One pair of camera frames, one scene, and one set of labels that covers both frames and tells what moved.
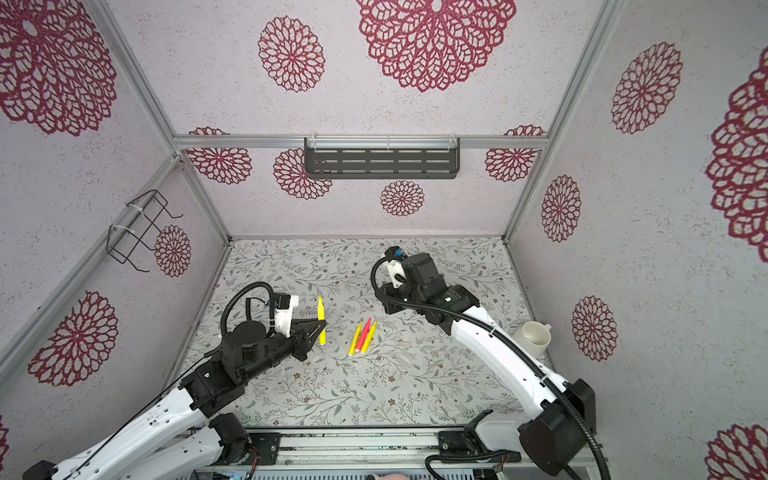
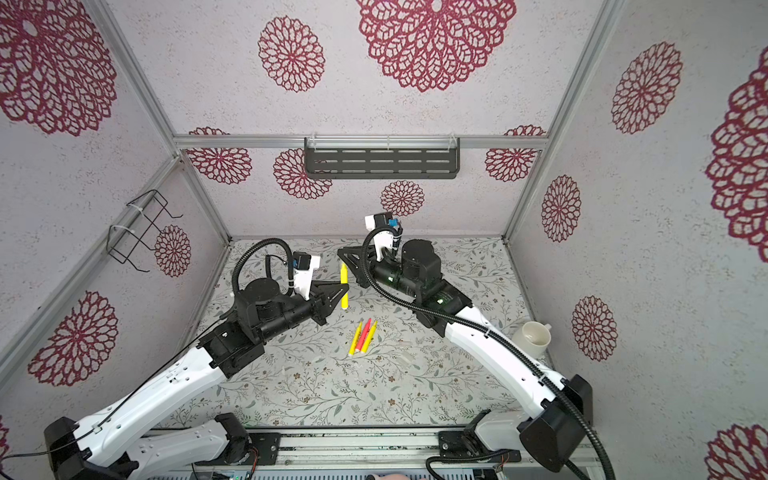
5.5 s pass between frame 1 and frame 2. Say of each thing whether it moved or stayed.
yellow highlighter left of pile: stayed
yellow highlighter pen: moved
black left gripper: moved
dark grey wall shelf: stayed
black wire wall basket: stayed
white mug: stayed
